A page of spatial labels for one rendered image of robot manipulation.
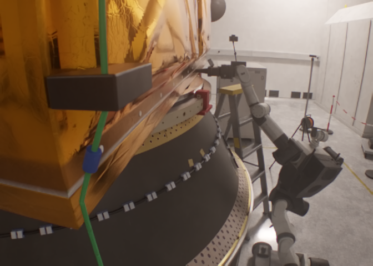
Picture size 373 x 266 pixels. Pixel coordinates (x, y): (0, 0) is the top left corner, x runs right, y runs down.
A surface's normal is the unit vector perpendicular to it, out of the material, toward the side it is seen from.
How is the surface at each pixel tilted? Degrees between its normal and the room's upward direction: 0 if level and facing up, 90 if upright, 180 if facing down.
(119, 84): 90
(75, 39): 90
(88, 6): 90
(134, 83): 90
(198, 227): 62
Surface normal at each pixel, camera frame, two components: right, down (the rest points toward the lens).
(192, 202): 0.71, -0.26
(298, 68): -0.13, 0.34
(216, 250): 0.54, -0.54
